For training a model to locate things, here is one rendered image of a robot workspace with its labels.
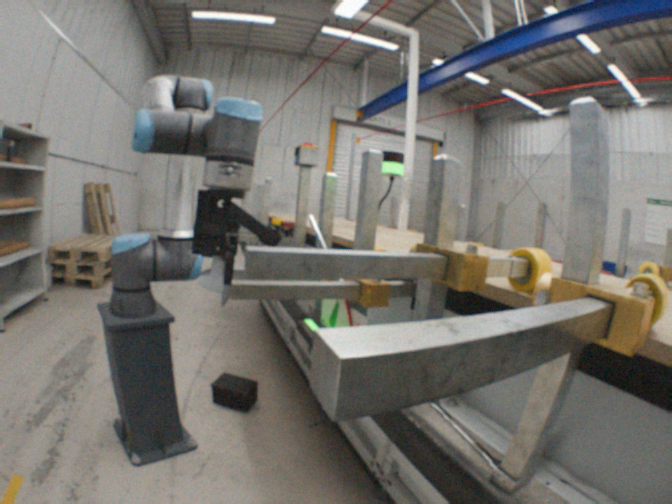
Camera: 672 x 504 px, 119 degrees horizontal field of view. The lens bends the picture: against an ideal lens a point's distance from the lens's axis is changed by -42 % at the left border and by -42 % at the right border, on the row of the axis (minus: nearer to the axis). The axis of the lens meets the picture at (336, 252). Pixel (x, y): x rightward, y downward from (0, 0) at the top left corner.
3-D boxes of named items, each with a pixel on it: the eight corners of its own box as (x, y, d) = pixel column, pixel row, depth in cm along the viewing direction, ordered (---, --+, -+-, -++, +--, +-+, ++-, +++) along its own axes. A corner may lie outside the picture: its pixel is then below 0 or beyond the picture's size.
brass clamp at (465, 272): (457, 292, 42) (463, 253, 41) (402, 271, 54) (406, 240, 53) (487, 290, 44) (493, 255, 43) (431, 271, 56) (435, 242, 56)
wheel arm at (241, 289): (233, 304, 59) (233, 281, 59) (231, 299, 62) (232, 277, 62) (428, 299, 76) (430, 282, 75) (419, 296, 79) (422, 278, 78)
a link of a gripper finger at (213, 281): (198, 303, 58) (201, 255, 57) (228, 305, 61) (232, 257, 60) (197, 309, 56) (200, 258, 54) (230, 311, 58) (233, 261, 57)
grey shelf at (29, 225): (-29, 325, 128) (-31, 126, 108) (18, 296, 212) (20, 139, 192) (3, 333, 143) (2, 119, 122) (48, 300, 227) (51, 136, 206)
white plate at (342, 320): (361, 364, 67) (366, 319, 65) (319, 322, 90) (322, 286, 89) (363, 364, 67) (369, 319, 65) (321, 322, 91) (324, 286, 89)
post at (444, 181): (401, 436, 53) (444, 152, 46) (391, 425, 56) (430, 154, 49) (417, 431, 54) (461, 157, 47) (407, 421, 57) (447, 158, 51)
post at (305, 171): (291, 290, 121) (301, 164, 115) (287, 287, 125) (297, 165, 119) (303, 290, 122) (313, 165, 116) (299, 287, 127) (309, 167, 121)
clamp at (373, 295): (366, 308, 66) (369, 283, 65) (340, 291, 78) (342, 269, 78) (390, 307, 68) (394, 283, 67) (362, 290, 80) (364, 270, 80)
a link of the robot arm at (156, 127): (146, 71, 93) (134, 107, 48) (177, 74, 101) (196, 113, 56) (140, 100, 99) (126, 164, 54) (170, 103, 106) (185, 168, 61)
